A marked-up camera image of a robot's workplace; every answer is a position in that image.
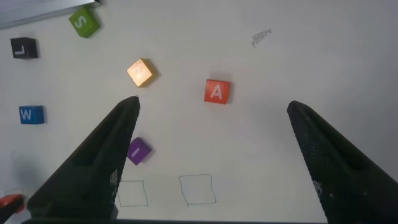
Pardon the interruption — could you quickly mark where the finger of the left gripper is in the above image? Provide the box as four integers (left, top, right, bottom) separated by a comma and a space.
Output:
0, 200, 25, 223

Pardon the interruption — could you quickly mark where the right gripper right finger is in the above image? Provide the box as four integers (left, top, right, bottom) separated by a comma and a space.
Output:
286, 100, 398, 224

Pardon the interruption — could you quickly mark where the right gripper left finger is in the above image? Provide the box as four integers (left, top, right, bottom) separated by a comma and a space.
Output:
26, 96, 141, 218

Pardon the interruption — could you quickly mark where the orange letter A block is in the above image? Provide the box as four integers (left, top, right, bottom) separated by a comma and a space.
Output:
0, 194, 25, 210
203, 78, 231, 105

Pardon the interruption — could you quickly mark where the white BAAI sign board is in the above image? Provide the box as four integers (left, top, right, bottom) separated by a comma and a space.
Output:
0, 0, 101, 30

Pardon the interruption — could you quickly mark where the purple letter I block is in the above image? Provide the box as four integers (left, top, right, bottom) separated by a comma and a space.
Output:
126, 137, 152, 166

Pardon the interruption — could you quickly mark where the blue letter W block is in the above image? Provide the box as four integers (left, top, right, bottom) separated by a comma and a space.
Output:
19, 105, 45, 125

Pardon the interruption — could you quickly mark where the yellow letter block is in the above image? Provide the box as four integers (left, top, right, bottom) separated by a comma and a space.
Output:
126, 58, 158, 88

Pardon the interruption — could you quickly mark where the black letter L block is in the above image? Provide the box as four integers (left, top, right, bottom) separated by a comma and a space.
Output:
10, 37, 39, 60

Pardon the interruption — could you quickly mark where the green letter S block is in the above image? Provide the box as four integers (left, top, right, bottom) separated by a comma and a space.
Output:
68, 6, 101, 39

